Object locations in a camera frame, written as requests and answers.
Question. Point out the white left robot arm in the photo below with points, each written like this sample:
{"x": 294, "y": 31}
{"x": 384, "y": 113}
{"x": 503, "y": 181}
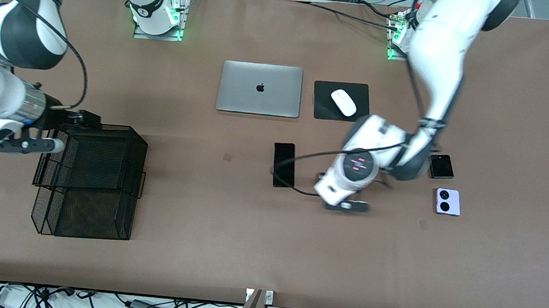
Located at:
{"x": 436, "y": 49}

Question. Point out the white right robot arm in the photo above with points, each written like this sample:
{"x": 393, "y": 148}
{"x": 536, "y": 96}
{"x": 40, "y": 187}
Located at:
{"x": 17, "y": 34}

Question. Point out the lavender flip phone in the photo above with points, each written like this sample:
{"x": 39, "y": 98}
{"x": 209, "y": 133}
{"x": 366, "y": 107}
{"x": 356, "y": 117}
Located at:
{"x": 448, "y": 202}

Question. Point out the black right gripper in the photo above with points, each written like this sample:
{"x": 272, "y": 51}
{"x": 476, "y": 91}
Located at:
{"x": 60, "y": 118}

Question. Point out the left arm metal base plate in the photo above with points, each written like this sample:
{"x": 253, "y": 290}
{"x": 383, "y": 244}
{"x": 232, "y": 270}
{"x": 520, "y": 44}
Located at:
{"x": 393, "y": 57}

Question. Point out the black mouse pad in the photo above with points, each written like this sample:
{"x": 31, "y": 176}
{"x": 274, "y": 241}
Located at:
{"x": 323, "y": 109}

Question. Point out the silver closed laptop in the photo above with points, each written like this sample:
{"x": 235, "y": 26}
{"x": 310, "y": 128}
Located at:
{"x": 240, "y": 89}

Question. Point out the black bar smartphone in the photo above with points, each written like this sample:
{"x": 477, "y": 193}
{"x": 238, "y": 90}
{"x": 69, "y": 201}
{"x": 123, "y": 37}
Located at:
{"x": 286, "y": 179}

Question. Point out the black flip phone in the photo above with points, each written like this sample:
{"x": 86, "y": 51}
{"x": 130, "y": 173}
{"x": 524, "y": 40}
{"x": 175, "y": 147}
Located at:
{"x": 442, "y": 168}

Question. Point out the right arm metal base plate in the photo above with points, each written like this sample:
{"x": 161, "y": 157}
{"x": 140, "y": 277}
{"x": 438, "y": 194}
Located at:
{"x": 157, "y": 37}

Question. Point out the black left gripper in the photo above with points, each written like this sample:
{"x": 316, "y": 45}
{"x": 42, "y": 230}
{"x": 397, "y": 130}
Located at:
{"x": 321, "y": 173}

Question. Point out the white computer mouse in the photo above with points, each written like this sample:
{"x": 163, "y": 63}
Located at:
{"x": 344, "y": 103}

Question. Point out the small metal table bracket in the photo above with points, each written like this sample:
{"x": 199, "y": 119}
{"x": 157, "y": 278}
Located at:
{"x": 269, "y": 297}

